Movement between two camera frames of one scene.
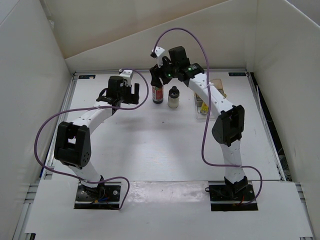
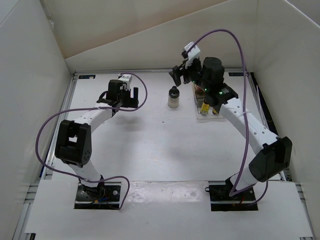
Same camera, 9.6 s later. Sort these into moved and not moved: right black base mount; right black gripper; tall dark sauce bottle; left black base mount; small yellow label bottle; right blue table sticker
Moved: right black gripper; tall dark sauce bottle
Not moved: left black base mount; right black base mount; small yellow label bottle; right blue table sticker
